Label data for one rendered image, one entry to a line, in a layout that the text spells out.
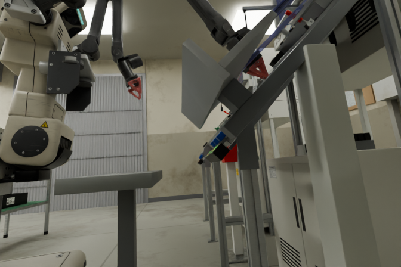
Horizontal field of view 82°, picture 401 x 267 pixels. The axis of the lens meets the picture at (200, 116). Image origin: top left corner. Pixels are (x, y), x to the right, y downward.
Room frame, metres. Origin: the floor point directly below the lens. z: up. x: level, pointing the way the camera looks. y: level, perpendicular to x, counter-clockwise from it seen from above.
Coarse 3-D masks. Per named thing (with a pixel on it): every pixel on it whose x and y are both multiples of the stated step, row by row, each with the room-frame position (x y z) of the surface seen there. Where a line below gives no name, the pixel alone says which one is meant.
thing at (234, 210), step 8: (232, 152) 1.65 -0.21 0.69; (224, 160) 1.65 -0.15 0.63; (232, 160) 1.65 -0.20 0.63; (232, 168) 1.69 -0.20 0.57; (232, 176) 1.69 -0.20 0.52; (232, 184) 1.69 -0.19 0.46; (232, 192) 1.69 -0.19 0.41; (232, 200) 1.69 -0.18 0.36; (232, 208) 1.69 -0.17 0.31; (232, 232) 1.72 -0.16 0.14; (240, 232) 1.69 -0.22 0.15; (240, 240) 1.69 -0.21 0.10; (232, 248) 1.83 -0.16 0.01; (240, 248) 1.69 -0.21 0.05; (232, 256) 1.67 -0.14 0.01; (240, 256) 1.66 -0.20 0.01
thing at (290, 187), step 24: (288, 168) 1.05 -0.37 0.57; (384, 168) 0.66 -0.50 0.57; (288, 192) 1.08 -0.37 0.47; (312, 192) 0.87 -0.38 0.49; (384, 192) 0.66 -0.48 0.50; (288, 216) 1.12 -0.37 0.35; (312, 216) 0.90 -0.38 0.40; (384, 216) 0.66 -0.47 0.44; (288, 240) 1.16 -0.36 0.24; (312, 240) 0.93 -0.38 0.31; (384, 240) 0.66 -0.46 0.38; (288, 264) 1.20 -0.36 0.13; (312, 264) 0.96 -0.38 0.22; (384, 264) 0.66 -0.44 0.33
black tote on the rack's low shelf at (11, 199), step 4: (4, 196) 2.21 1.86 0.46; (8, 196) 2.26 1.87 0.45; (12, 196) 2.31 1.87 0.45; (16, 196) 2.36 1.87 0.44; (20, 196) 2.42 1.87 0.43; (24, 196) 2.48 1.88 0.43; (4, 200) 2.22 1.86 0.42; (8, 200) 2.27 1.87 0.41; (12, 200) 2.31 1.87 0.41; (16, 200) 2.37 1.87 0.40; (20, 200) 2.43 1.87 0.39; (24, 200) 2.49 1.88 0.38; (4, 204) 2.22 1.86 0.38; (8, 204) 2.27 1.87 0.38; (12, 204) 2.32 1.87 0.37; (16, 204) 2.37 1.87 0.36; (20, 204) 2.43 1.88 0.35; (4, 208) 2.23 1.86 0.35
